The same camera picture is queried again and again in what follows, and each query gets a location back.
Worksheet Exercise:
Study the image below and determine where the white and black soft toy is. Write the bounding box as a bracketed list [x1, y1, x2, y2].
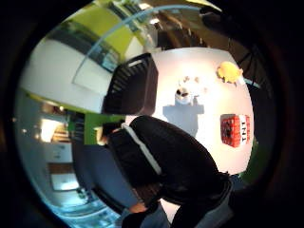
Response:
[174, 86, 193, 105]

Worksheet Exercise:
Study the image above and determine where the the person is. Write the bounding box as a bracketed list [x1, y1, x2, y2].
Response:
[94, 115, 236, 228]

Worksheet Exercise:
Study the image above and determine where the yellow soft toy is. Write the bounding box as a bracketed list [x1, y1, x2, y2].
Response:
[217, 61, 244, 85]

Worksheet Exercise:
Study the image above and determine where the red block soft toy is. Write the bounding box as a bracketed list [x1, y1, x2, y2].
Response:
[219, 113, 252, 148]

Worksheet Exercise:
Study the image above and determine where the black tripod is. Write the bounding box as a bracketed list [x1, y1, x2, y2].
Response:
[236, 47, 262, 86]

